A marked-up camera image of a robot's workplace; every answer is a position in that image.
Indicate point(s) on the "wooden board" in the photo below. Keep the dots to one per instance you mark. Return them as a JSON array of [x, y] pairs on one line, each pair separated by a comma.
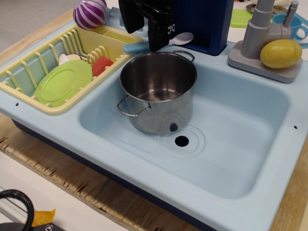
[[111, 195]]

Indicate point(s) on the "green plastic plate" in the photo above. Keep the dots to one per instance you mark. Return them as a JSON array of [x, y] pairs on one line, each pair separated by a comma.
[[63, 82]]

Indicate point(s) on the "yellow toy potato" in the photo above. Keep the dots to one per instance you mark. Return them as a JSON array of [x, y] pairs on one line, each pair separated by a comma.
[[280, 54]]

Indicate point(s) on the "purple striped toy onion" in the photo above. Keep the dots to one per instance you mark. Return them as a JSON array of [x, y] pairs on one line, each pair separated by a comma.
[[90, 14]]

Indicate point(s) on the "light blue toy sink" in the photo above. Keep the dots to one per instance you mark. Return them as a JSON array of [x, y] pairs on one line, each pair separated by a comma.
[[228, 168]]

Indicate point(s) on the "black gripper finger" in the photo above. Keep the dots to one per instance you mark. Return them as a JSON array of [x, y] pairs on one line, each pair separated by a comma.
[[160, 29], [132, 19]]

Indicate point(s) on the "red toy food piece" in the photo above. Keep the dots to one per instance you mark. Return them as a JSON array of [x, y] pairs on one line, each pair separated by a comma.
[[100, 65]]

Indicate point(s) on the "yellow dish rack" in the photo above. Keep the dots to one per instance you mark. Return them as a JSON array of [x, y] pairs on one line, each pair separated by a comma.
[[20, 78]]

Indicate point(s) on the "blue handled white spoon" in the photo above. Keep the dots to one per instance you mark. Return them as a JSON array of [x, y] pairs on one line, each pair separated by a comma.
[[180, 39]]

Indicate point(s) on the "yellow tape piece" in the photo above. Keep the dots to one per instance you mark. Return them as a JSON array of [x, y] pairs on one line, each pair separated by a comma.
[[43, 217]]

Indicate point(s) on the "dark blue box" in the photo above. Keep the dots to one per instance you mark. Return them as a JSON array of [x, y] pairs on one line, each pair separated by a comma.
[[208, 20]]

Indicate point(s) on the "stainless steel pot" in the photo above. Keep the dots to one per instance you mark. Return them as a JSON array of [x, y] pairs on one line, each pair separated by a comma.
[[158, 90]]

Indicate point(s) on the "dark metal base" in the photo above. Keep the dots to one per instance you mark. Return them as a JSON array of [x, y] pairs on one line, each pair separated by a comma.
[[21, 227]]

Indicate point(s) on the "blue toy cup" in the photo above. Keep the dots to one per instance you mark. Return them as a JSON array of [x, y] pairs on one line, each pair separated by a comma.
[[298, 25]]

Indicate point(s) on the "green plastic board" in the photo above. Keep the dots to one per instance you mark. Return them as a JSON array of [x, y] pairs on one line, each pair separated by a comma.
[[240, 18]]

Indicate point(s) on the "white purple toy slice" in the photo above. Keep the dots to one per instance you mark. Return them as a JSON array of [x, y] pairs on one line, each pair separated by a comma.
[[63, 58]]

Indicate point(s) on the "grey toy faucet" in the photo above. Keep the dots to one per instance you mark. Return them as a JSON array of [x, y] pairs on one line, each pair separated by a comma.
[[245, 55]]

